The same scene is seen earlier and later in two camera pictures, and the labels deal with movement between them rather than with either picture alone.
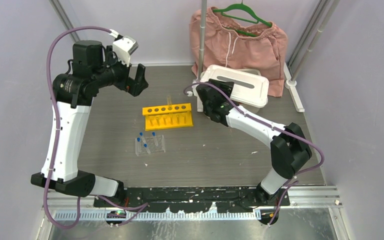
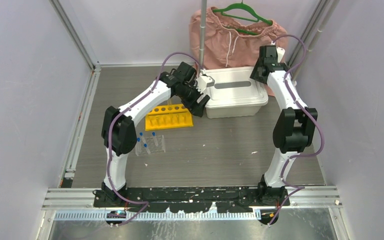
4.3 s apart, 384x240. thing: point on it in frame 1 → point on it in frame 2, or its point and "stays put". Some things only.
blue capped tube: x=154 y=134 stays put
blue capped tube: x=138 y=144 stays put
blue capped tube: x=141 y=134 stays put
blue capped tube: x=145 y=145 stays put
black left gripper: x=135 y=86 → x=197 y=108
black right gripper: x=226 y=86 → x=255 y=74
